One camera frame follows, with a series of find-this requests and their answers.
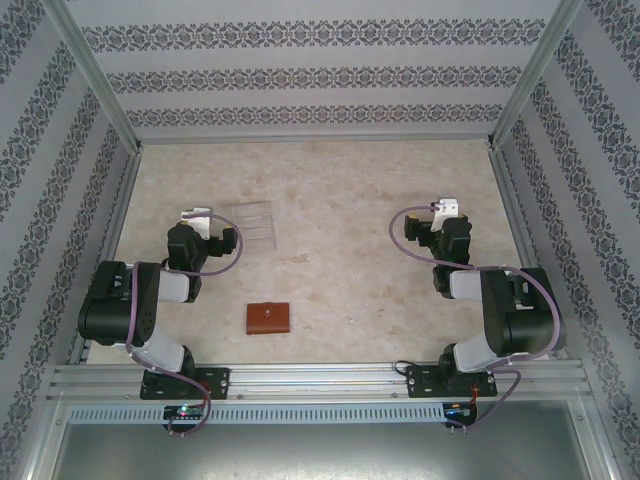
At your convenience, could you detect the aluminium side rail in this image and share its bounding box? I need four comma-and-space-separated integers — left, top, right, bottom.
68, 148, 145, 365
488, 148, 570, 360

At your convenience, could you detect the grey slotted cable duct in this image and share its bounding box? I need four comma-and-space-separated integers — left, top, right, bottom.
67, 401, 447, 423

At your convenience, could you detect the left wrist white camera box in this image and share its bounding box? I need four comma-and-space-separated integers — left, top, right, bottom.
180, 206, 215, 237

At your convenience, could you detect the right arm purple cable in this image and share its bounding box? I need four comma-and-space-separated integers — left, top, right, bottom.
389, 205, 564, 437

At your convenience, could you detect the aluminium mounting rail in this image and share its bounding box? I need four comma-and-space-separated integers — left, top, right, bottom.
47, 363, 587, 402

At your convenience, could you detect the aluminium frame post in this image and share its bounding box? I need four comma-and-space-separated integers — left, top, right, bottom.
39, 0, 145, 152
485, 0, 587, 151

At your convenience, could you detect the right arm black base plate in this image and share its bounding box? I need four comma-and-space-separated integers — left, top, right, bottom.
405, 363, 499, 400

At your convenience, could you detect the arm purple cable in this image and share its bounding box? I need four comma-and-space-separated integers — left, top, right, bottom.
124, 211, 246, 437
389, 205, 564, 437

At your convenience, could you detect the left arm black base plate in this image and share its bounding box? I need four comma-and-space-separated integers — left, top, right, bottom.
139, 367, 232, 401

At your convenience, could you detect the clear acrylic card box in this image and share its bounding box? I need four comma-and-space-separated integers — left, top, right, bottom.
231, 200, 279, 253

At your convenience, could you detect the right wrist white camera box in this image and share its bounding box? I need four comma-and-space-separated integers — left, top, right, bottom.
429, 198, 462, 232

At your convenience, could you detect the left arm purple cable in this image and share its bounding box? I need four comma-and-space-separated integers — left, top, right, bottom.
124, 211, 246, 437

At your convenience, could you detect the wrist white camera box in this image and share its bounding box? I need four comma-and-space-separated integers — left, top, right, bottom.
180, 206, 215, 237
429, 198, 462, 232

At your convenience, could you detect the grey metal panel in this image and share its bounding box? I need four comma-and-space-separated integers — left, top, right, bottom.
49, 422, 604, 480

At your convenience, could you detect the brown leather card holder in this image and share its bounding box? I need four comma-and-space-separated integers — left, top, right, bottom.
244, 301, 292, 336

